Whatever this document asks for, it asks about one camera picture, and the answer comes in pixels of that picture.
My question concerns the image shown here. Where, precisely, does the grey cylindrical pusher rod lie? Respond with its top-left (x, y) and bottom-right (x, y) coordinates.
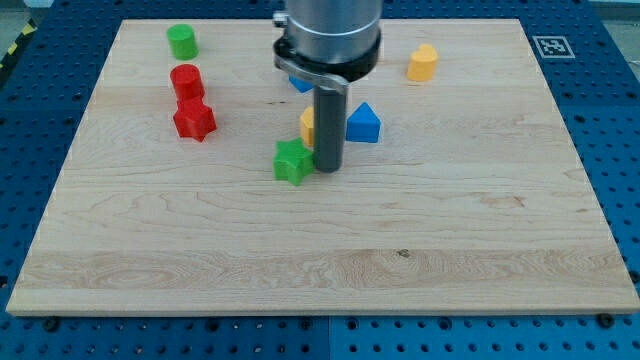
top-left (313, 86), bottom-right (347, 173)

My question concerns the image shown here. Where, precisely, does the green star block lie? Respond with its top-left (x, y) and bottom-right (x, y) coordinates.
top-left (273, 137), bottom-right (314, 186)

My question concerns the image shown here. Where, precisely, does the blue block behind arm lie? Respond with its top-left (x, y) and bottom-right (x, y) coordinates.
top-left (288, 76), bottom-right (314, 93)

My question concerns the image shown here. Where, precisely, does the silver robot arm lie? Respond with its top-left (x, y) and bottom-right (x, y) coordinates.
top-left (273, 0), bottom-right (383, 173)

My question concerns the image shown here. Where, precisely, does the red star block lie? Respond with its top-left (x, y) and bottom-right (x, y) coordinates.
top-left (173, 97), bottom-right (217, 142)

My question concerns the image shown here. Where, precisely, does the yellow block behind rod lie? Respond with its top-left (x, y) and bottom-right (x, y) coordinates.
top-left (300, 106), bottom-right (314, 147)

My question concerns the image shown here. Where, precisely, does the blue triangle block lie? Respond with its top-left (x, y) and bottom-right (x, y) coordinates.
top-left (346, 102), bottom-right (381, 143)

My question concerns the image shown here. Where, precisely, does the yellow heart block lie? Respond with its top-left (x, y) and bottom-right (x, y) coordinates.
top-left (406, 44), bottom-right (439, 82)

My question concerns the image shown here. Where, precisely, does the red cylinder block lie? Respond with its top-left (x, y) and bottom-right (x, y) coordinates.
top-left (170, 64), bottom-right (205, 101)

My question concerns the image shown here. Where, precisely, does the green cylinder block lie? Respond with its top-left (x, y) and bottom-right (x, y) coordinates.
top-left (166, 24), bottom-right (199, 60)

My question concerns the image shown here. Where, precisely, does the wooden board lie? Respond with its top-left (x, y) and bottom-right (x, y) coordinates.
top-left (7, 19), bottom-right (639, 317)

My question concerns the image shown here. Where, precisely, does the white fiducial marker tag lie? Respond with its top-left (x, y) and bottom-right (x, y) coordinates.
top-left (532, 35), bottom-right (575, 59)

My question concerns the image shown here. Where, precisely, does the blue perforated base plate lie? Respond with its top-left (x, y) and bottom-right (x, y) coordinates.
top-left (1, 0), bottom-right (639, 359)

